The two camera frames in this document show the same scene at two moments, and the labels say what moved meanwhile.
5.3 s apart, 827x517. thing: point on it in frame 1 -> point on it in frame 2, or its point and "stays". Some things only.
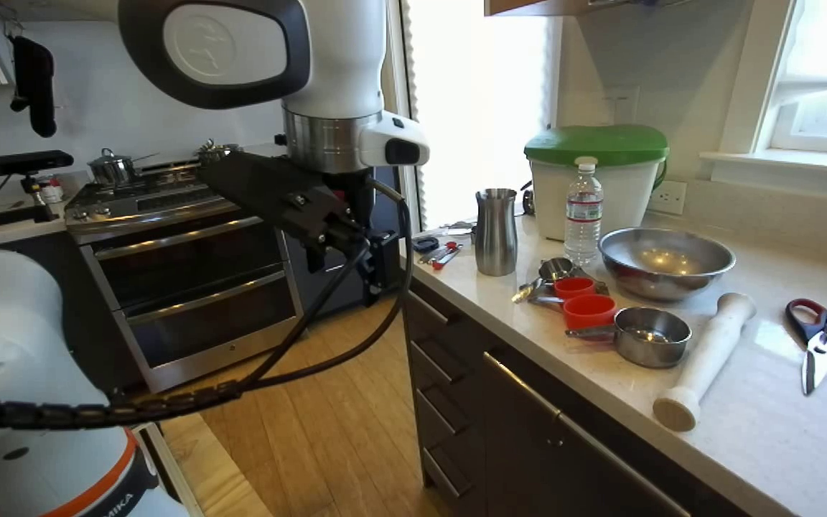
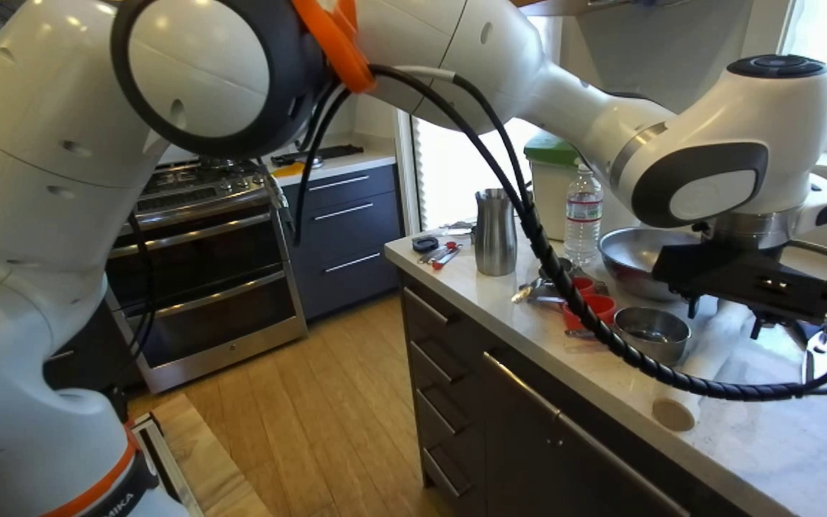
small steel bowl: [649, 337] stays
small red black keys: [438, 251] stays
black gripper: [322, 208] -> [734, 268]
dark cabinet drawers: [501, 439] stays
